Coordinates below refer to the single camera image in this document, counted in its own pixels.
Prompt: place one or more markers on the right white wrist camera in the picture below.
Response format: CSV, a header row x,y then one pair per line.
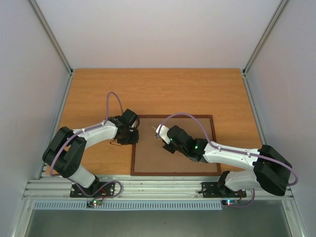
x,y
161,133

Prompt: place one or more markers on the brown wooden picture frame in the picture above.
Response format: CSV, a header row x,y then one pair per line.
x,y
149,158

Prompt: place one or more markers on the left small circuit board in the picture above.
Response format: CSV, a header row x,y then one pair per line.
x,y
93,203

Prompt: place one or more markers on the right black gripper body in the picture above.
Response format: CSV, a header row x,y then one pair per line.
x,y
169,146

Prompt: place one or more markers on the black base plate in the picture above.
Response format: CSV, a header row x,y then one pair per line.
x,y
215,190
100,189

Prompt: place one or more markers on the right aluminium corner post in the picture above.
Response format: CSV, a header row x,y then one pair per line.
x,y
265,35

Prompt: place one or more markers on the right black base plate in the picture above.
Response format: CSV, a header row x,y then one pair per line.
x,y
215,190

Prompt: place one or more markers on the small circuit board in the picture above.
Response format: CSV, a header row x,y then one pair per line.
x,y
93,203
230,202

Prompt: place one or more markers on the right small circuit board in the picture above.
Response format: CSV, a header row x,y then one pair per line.
x,y
230,202

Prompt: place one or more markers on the grey slotted cable duct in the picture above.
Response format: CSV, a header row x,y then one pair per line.
x,y
128,205

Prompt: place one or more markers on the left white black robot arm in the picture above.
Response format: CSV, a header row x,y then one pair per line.
x,y
64,153

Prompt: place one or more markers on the aluminium rail front beam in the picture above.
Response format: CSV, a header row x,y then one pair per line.
x,y
134,187

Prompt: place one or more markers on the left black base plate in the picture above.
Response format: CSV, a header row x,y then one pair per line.
x,y
100,189

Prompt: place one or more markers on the aluminium corner post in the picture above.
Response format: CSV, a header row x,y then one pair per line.
x,y
265,35
44,23

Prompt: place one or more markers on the left aluminium corner post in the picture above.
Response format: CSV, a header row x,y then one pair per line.
x,y
44,23

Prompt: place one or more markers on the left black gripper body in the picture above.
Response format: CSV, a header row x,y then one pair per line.
x,y
129,138

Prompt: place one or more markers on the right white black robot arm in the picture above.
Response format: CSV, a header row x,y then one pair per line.
x,y
260,168

